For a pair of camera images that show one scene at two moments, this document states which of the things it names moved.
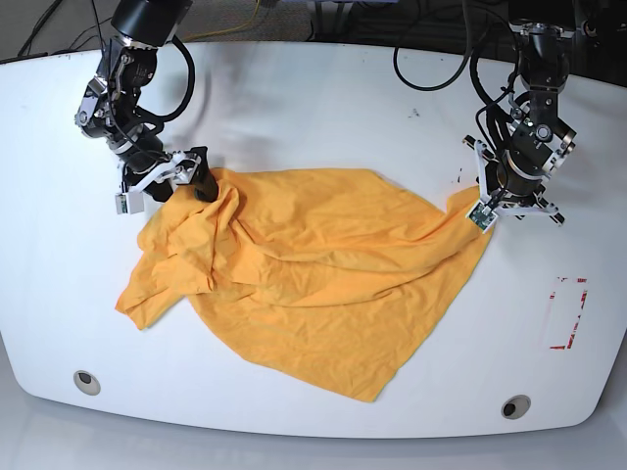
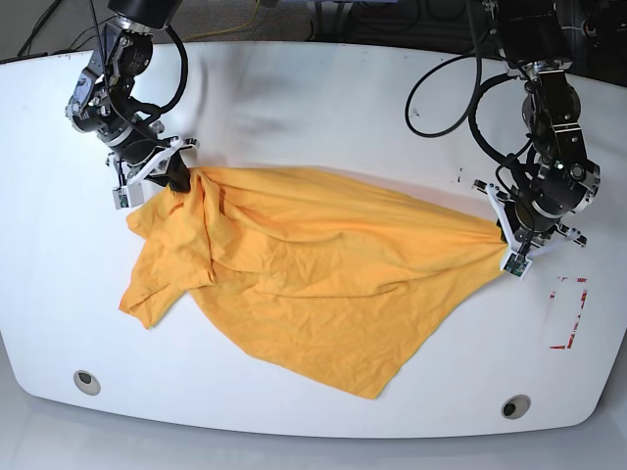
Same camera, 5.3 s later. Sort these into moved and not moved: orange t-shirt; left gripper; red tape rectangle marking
Moved: left gripper
Not moved: red tape rectangle marking; orange t-shirt
